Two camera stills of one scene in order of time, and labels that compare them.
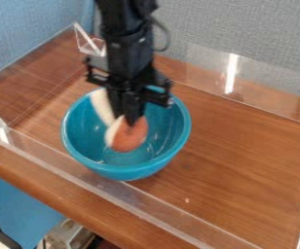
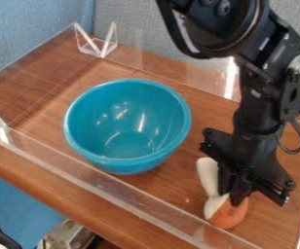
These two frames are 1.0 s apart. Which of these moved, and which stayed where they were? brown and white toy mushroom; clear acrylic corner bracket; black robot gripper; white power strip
Moved: brown and white toy mushroom; black robot gripper
Stayed: clear acrylic corner bracket; white power strip
